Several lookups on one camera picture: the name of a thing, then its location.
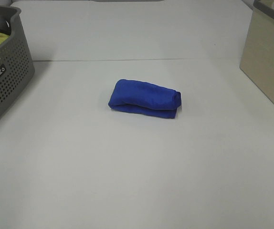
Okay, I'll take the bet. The grey perforated plastic basket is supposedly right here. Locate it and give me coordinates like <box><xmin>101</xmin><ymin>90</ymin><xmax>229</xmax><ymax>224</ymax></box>
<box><xmin>0</xmin><ymin>6</ymin><xmax>35</xmax><ymax>118</ymax></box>

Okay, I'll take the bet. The beige storage box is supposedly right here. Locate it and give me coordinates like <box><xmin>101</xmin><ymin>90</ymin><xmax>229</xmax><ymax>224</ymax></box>
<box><xmin>240</xmin><ymin>0</ymin><xmax>274</xmax><ymax>104</ymax></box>

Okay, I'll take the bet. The blue microfiber towel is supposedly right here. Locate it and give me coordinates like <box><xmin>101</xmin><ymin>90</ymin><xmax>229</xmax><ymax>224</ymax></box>
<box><xmin>108</xmin><ymin>79</ymin><xmax>181</xmax><ymax>119</ymax></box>

